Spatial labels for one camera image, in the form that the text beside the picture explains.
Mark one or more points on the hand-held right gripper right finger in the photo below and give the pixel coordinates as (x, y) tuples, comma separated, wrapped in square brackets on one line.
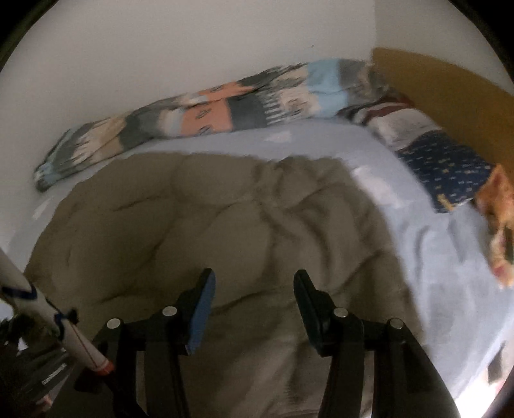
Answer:
[(311, 317)]

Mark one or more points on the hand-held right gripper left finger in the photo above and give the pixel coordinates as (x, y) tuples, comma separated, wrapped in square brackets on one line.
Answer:
[(200, 317)]

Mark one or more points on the olive puffer jacket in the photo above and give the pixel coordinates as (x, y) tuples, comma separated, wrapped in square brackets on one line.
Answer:
[(200, 221)]

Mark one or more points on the light blue cloud-print bed sheet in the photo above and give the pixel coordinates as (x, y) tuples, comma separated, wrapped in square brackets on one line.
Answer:
[(441, 261)]

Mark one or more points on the navy dotted pillow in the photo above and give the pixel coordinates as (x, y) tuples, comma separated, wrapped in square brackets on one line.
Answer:
[(445, 169)]

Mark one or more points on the white red striped pillow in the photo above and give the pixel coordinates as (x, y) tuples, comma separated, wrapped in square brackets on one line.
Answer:
[(397, 122)]

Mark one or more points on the orange plush toy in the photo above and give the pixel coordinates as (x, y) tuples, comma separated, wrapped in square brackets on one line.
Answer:
[(498, 209)]

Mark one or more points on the wooden headboard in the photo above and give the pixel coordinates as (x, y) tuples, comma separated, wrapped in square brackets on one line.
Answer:
[(449, 92)]

